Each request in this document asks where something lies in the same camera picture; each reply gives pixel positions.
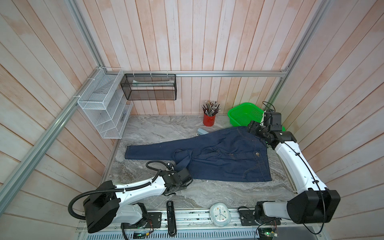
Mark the black mesh wall basket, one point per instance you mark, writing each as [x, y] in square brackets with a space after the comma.
[149, 87]

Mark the aluminium front rail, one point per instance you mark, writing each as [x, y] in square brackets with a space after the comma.
[196, 224]

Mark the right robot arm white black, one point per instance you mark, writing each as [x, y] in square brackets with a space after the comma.
[314, 202]

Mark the green plastic basket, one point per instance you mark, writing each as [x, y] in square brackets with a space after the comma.
[244, 113]

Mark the red pencil cup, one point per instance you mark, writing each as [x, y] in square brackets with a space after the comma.
[210, 110]

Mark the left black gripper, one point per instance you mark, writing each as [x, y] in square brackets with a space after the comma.
[181, 187]

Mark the white wire mesh shelf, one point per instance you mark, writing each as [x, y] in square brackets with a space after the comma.
[104, 103]

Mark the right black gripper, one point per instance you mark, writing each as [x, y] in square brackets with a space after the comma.
[252, 127]

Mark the white round clock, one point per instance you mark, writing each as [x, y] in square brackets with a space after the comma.
[220, 215]

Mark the grey blue stapler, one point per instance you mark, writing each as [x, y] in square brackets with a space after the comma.
[201, 132]

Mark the black remote control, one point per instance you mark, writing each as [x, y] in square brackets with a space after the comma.
[171, 219]

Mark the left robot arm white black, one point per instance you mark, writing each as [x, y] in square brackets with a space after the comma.
[121, 204]

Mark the dark blue denim trousers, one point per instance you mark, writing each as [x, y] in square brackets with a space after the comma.
[229, 155]

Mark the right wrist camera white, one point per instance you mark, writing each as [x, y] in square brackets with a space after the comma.
[273, 121]

